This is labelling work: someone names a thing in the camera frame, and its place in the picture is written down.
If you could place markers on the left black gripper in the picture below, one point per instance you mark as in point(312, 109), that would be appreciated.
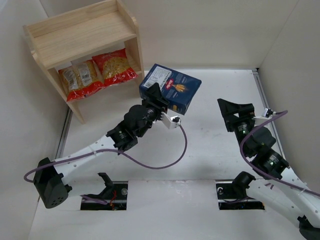
point(155, 104)

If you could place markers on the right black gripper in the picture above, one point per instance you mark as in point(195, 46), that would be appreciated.
point(243, 114)

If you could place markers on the blue pasta box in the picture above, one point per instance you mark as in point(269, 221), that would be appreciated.
point(178, 88)

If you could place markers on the red pasta bag front side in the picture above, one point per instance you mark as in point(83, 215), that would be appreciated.
point(114, 67)

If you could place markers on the red pasta bag label side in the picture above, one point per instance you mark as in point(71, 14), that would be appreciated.
point(80, 80)

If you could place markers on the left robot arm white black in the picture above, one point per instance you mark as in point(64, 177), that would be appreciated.
point(53, 179)

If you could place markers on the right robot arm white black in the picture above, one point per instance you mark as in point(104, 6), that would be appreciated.
point(295, 201)

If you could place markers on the wooden two-tier shelf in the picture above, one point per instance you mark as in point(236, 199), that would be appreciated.
point(75, 34)

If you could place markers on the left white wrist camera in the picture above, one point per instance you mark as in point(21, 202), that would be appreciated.
point(171, 122)

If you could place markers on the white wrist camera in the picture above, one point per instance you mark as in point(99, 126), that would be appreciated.
point(171, 122)
point(267, 113)

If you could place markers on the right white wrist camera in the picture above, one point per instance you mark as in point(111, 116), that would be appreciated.
point(267, 113)

